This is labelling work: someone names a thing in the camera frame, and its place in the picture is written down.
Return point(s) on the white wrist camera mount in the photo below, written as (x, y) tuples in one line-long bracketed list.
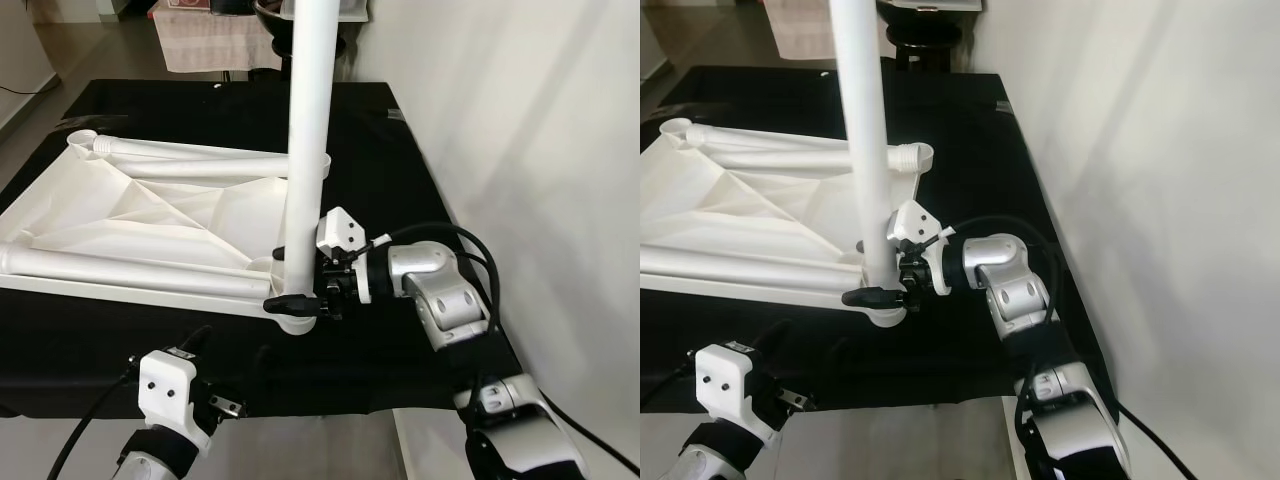
[(340, 232), (170, 390), (912, 225), (725, 385)]

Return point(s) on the white plastic children table top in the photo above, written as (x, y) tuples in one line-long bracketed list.
[(760, 200), (150, 215)]

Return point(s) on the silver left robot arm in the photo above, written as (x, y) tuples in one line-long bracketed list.
[(150, 460), (725, 460)]

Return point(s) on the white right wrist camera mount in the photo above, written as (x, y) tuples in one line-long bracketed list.
[(340, 232), (912, 225)]

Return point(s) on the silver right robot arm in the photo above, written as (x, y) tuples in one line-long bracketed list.
[(1015, 295), (445, 300)]

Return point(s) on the black wok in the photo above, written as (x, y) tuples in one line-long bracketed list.
[(270, 12), (930, 14)]

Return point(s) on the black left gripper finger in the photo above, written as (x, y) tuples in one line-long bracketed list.
[(192, 345), (768, 340)]

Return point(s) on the white plastic table leg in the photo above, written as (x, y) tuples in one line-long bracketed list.
[(740, 268), (310, 120), (770, 150), (865, 120), (190, 160), (130, 270)]

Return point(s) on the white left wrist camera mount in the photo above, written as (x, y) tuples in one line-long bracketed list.
[(170, 390), (725, 385)]

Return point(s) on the pink tablecloth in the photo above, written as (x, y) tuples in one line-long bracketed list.
[(810, 35), (210, 40)]

